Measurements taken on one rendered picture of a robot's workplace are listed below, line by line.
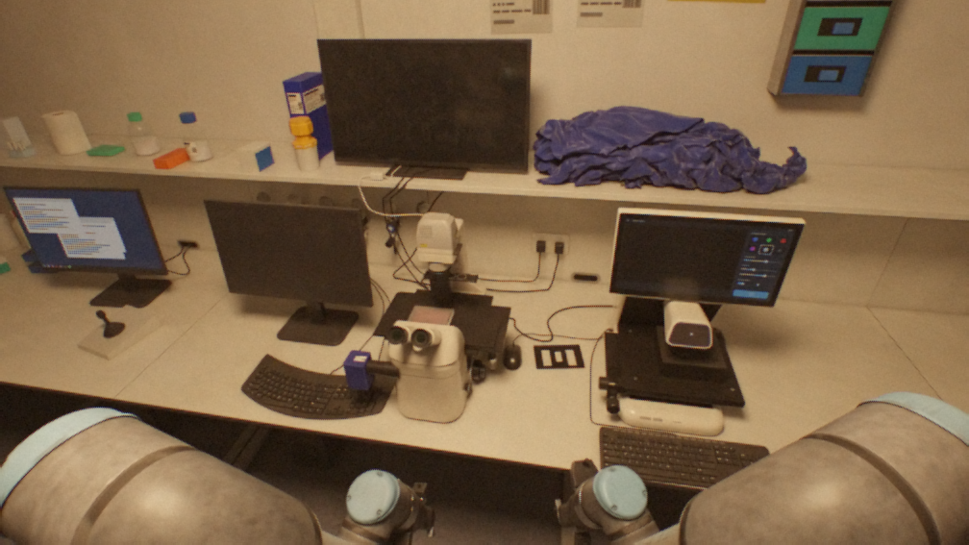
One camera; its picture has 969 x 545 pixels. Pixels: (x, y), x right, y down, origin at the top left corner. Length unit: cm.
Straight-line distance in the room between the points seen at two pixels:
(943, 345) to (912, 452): 176
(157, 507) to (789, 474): 48
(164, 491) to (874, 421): 58
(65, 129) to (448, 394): 193
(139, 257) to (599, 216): 175
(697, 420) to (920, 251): 110
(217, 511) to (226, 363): 144
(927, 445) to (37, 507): 70
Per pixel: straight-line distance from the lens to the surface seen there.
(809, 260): 213
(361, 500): 101
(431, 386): 138
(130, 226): 218
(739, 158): 165
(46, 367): 225
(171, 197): 261
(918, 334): 228
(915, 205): 190
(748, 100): 195
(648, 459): 144
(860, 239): 215
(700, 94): 190
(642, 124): 173
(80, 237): 235
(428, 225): 133
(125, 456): 51
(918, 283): 234
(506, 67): 161
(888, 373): 203
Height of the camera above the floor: 190
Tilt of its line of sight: 30 degrees down
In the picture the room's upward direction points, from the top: 2 degrees counter-clockwise
